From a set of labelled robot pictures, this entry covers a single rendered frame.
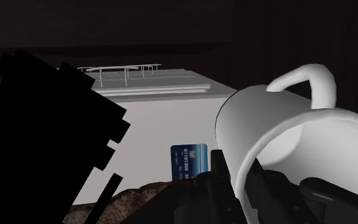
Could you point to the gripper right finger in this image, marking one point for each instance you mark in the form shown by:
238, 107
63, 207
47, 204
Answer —
278, 198

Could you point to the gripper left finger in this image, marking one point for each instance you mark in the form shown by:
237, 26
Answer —
212, 198

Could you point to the white mug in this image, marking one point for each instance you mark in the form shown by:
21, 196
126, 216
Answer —
259, 118

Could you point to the blue card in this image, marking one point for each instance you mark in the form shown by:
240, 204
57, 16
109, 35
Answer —
188, 161

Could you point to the brown rough lump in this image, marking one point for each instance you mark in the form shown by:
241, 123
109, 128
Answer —
126, 204

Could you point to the grey unit with thin rails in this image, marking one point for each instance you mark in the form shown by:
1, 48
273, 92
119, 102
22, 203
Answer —
166, 83

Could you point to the black blocky object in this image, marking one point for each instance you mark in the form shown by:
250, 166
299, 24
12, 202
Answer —
42, 139

